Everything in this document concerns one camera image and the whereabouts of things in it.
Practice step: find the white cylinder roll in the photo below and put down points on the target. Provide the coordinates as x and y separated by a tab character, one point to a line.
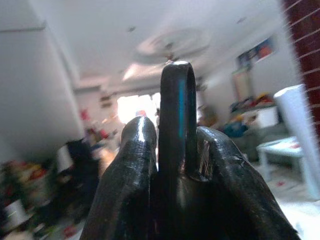
292	110

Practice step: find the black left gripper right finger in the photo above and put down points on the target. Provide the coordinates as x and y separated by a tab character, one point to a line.
237	195

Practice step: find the round ceiling fixture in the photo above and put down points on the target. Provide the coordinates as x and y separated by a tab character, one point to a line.
172	43

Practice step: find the white side table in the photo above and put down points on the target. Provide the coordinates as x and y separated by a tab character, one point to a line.
282	147

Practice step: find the grey sofa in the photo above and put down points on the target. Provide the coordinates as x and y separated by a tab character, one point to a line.
262	136

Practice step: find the colourful wall poster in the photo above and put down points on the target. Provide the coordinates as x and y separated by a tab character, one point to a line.
260	51

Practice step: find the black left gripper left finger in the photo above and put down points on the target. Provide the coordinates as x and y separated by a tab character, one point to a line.
125	180

